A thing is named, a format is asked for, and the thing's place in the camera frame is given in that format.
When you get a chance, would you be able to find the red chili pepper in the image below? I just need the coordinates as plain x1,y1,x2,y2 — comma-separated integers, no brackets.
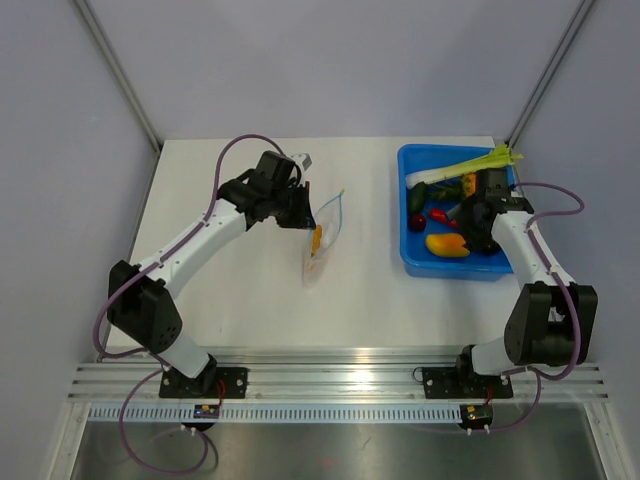
429,208,458,229

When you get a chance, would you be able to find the aluminium frame post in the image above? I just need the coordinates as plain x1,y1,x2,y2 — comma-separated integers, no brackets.
505,0,598,148
70,0,164,158

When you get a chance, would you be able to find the dark red plum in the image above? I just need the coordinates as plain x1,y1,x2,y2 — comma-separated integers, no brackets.
408,213,427,233

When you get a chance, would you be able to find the green cucumber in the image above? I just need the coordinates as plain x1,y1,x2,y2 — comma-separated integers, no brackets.
407,182,429,214

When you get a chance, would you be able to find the circuit board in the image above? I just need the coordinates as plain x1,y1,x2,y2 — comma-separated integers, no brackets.
194,404,220,419
460,403,493,429

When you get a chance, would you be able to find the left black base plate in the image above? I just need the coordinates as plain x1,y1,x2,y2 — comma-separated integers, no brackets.
159,367,248,400

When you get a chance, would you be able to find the green celery stalk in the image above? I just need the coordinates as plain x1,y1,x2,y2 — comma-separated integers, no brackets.
397,144,523,189

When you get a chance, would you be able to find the left aluminium frame post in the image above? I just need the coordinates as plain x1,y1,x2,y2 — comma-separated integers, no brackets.
70,0,164,158

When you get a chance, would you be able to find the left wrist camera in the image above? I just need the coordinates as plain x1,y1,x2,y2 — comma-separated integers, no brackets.
291,153,313,171

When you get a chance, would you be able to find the left circuit board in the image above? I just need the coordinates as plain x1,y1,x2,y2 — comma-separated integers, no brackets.
194,404,220,419

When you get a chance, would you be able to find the orange toy pineapple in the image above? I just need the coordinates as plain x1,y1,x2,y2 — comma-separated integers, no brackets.
428,172,477,202

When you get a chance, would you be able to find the white slotted cable duct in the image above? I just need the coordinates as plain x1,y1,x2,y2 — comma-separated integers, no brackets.
88,403,461,424

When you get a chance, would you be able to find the blue plastic tray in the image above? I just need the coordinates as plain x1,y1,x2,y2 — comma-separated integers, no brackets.
397,144,512,281

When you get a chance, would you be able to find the right aluminium frame post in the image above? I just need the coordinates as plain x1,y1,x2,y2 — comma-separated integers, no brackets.
505,0,598,148

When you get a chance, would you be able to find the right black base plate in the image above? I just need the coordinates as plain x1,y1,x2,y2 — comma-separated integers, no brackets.
419,367,513,400

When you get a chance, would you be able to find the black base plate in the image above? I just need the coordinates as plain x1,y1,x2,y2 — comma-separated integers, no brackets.
419,367,513,400
159,367,248,400

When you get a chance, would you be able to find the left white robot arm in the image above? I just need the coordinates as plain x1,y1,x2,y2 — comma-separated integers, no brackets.
106,151,316,398

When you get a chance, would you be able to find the yellow mango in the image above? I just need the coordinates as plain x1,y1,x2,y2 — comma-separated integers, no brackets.
425,233,471,258

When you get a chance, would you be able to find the clear zip top bag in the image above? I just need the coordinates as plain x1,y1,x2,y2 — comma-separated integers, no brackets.
302,189,345,287

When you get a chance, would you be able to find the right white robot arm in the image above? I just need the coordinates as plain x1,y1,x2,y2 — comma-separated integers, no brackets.
453,168,598,396

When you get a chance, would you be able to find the right circuit board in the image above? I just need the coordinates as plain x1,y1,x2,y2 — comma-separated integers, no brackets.
460,403,493,429

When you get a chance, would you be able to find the aluminium mounting rail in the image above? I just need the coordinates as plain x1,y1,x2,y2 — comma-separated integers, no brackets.
67,347,610,405

